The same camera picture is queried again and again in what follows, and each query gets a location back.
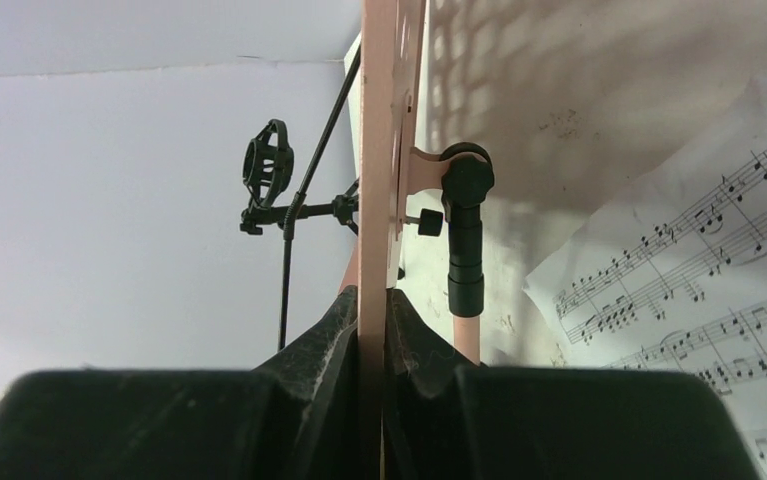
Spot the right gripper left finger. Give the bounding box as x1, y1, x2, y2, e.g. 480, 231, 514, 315
0, 287, 361, 479

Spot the pink folding music stand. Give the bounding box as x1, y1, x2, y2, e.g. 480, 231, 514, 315
344, 1, 494, 479

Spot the sheet music page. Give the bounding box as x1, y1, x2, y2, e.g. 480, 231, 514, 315
523, 78, 767, 479

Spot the black microphone shock-mount stand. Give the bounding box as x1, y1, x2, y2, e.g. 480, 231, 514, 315
239, 50, 361, 350

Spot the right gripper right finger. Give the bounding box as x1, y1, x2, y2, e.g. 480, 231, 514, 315
384, 290, 758, 479

